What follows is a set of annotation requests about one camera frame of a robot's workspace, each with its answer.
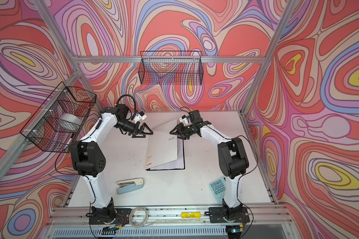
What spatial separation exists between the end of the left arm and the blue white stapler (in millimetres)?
271

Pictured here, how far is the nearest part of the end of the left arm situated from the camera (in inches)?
29.7

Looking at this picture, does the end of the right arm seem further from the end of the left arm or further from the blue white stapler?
the blue white stapler

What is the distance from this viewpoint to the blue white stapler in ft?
2.69
